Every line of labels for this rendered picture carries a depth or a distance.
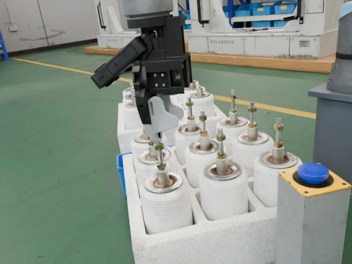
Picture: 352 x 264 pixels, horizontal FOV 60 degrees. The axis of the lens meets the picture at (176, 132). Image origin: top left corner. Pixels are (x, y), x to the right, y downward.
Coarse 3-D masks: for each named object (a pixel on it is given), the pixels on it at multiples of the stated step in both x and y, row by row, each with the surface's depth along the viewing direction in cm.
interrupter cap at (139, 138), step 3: (138, 135) 82; (141, 135) 82; (162, 135) 80; (135, 138) 80; (138, 138) 79; (141, 138) 80; (144, 138) 80; (135, 141) 78; (138, 141) 77; (141, 141) 77; (144, 141) 77; (147, 141) 77
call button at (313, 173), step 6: (312, 162) 44; (300, 168) 43; (306, 168) 43; (312, 168) 43; (318, 168) 43; (324, 168) 43; (300, 174) 43; (306, 174) 42; (312, 174) 42; (318, 174) 41; (324, 174) 41; (306, 180) 43; (312, 180) 42; (318, 180) 41; (324, 180) 42
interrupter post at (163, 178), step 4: (164, 168) 58; (160, 172) 57; (164, 172) 57; (160, 176) 57; (164, 176) 57; (168, 176) 58; (160, 180) 57; (164, 180) 57; (168, 180) 58; (160, 184) 58; (164, 184) 58
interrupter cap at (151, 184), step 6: (156, 174) 61; (174, 174) 61; (180, 174) 60; (150, 180) 59; (156, 180) 60; (174, 180) 59; (180, 180) 58; (144, 186) 58; (150, 186) 57; (156, 186) 57; (162, 186) 57; (168, 186) 57; (174, 186) 57; (180, 186) 57; (150, 192) 56; (156, 192) 55; (162, 192) 55; (168, 192) 55
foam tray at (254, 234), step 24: (192, 192) 67; (192, 216) 64; (240, 216) 58; (264, 216) 57; (144, 240) 55; (168, 240) 54; (192, 240) 55; (216, 240) 56; (240, 240) 58; (264, 240) 59
